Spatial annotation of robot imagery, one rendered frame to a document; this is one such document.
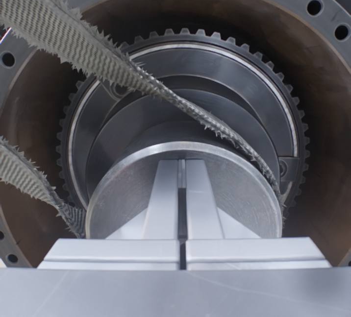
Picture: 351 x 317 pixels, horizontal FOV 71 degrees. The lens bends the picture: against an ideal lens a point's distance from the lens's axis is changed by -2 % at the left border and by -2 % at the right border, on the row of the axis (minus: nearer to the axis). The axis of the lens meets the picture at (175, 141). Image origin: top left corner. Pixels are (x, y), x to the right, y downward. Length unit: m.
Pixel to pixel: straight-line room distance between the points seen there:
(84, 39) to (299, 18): 0.16
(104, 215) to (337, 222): 0.25
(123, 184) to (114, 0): 0.14
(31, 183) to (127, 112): 0.10
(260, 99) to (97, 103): 0.19
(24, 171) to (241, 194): 0.16
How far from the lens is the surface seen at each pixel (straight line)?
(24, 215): 0.33
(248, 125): 0.25
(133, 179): 0.17
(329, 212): 0.35
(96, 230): 0.19
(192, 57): 0.30
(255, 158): 0.19
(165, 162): 0.15
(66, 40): 0.20
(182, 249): 0.19
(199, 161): 0.15
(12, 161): 0.23
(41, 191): 0.23
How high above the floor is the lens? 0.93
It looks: 9 degrees down
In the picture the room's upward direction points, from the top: 48 degrees counter-clockwise
